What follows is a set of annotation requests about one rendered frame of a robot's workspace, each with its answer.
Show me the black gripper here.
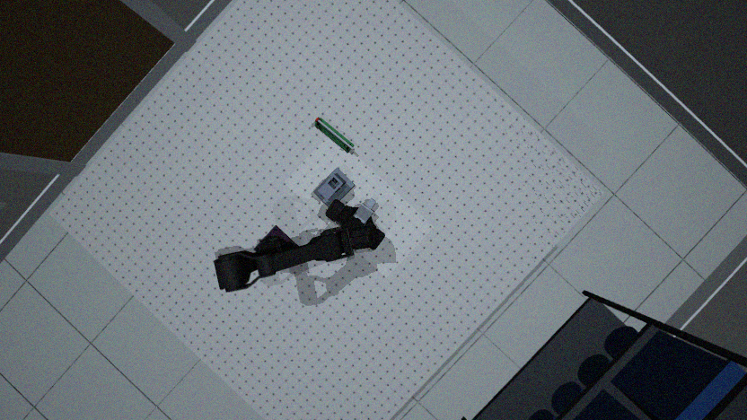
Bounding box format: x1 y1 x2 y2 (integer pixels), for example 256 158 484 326
325 199 385 244

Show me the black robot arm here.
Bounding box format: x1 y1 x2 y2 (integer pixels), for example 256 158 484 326
214 225 379 293

